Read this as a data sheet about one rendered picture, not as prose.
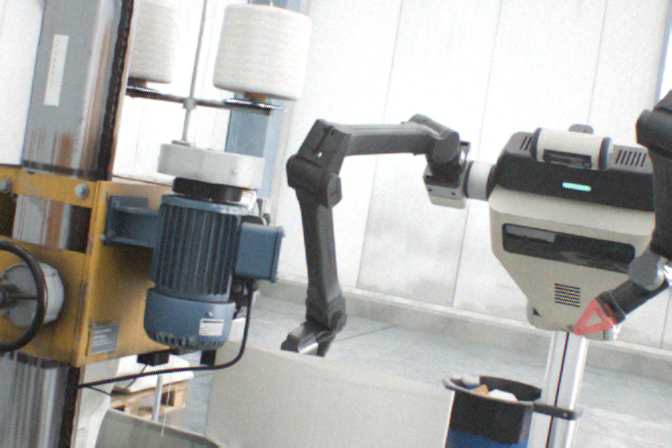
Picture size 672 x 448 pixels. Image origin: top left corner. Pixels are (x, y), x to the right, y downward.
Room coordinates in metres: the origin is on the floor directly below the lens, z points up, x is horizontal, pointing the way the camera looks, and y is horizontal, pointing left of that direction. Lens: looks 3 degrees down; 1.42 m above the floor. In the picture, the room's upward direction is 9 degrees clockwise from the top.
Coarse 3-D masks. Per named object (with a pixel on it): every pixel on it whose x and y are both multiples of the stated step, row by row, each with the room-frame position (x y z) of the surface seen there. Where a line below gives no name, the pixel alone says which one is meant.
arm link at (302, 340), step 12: (300, 324) 2.24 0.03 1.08; (312, 324) 2.25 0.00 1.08; (324, 324) 2.25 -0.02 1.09; (336, 324) 2.22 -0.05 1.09; (288, 336) 2.20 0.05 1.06; (300, 336) 2.20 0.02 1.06; (312, 336) 2.22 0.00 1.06; (288, 348) 2.21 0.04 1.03; (300, 348) 2.20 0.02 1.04; (312, 348) 2.22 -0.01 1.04
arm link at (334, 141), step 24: (408, 120) 2.28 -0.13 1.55; (312, 144) 1.99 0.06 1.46; (336, 144) 1.97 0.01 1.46; (360, 144) 2.04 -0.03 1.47; (384, 144) 2.11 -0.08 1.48; (408, 144) 2.18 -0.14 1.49; (432, 144) 2.22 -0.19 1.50; (456, 144) 2.28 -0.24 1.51; (312, 168) 1.98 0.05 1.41; (336, 168) 1.99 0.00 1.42
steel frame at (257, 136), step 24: (264, 0) 10.78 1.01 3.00; (288, 0) 10.54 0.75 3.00; (240, 96) 10.76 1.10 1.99; (240, 120) 10.80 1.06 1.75; (264, 120) 10.70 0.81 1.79; (24, 144) 7.72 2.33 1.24; (240, 144) 10.79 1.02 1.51; (264, 144) 10.53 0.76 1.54; (264, 168) 10.59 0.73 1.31; (264, 192) 10.68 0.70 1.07
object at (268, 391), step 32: (224, 352) 2.08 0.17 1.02; (256, 352) 2.04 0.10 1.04; (288, 352) 2.07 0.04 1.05; (224, 384) 2.07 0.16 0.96; (256, 384) 2.03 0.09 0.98; (288, 384) 1.99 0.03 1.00; (320, 384) 1.96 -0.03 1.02; (352, 384) 1.94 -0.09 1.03; (384, 384) 1.94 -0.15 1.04; (416, 384) 1.94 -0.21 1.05; (224, 416) 2.07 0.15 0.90; (256, 416) 2.03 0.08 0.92; (288, 416) 1.98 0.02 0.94; (320, 416) 1.96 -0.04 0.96; (352, 416) 1.94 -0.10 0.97; (384, 416) 1.94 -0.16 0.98; (416, 416) 1.94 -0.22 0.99; (448, 416) 1.92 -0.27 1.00
